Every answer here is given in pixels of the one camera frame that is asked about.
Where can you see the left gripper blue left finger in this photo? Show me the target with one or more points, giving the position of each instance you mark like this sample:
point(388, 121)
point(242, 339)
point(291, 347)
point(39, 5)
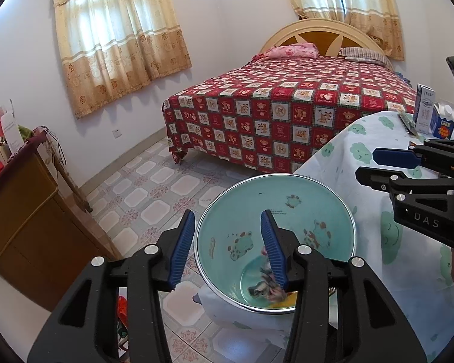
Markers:
point(183, 235)

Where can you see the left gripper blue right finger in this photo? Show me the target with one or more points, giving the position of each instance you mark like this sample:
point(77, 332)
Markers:
point(273, 247)

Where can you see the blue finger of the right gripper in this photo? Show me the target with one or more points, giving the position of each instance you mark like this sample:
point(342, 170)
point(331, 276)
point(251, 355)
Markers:
point(397, 158)
point(396, 182)

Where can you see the clear plastic bag red print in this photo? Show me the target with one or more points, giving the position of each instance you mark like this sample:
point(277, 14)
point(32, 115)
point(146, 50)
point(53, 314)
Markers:
point(267, 287)

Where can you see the teal metal trash bin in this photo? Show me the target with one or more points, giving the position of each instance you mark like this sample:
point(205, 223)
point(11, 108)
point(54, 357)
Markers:
point(228, 240)

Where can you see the small dark snack packet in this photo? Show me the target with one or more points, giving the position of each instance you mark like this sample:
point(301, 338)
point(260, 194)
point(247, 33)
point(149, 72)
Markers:
point(408, 124)

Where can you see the grey tall carton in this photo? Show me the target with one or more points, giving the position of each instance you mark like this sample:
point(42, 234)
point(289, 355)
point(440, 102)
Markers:
point(425, 100)

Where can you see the blue white Look milk carton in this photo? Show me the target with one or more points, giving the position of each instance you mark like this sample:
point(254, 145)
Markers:
point(442, 120)

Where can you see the striped pillow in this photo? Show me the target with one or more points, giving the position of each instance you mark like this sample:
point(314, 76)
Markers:
point(361, 54)

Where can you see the red patterned bed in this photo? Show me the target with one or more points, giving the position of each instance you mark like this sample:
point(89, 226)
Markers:
point(272, 115)

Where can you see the cream wooden headboard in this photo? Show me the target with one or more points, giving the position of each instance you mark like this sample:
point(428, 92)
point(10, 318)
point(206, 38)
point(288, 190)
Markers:
point(328, 35)

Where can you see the pink pillow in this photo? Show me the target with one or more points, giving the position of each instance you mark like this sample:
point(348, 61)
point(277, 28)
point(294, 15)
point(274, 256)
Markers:
point(304, 50)

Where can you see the brown wooden cabinet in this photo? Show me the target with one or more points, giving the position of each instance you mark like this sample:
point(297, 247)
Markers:
point(47, 232)

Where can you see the left beige curtain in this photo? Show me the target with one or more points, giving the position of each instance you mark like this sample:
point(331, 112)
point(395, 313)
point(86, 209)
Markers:
point(111, 48)

